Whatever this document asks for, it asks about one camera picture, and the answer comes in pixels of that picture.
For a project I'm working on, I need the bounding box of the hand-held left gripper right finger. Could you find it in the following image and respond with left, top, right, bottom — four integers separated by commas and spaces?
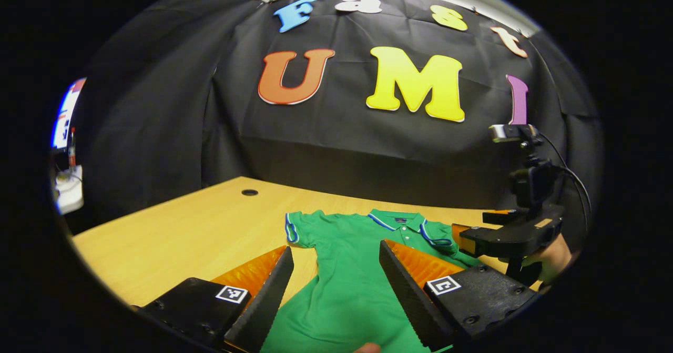
379, 239, 538, 352

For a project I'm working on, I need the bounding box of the white device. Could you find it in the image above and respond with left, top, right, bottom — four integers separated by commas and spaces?
54, 165, 85, 215

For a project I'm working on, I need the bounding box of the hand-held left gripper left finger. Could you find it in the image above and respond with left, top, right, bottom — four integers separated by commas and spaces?
130, 246, 295, 353

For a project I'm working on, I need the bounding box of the green T-shirt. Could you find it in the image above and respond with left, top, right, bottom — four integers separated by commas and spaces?
260, 209, 484, 353

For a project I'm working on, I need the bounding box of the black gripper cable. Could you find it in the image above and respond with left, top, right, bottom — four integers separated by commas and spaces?
537, 131, 594, 219

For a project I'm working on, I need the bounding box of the bright white screen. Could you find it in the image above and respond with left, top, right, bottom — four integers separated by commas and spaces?
52, 77, 86, 149

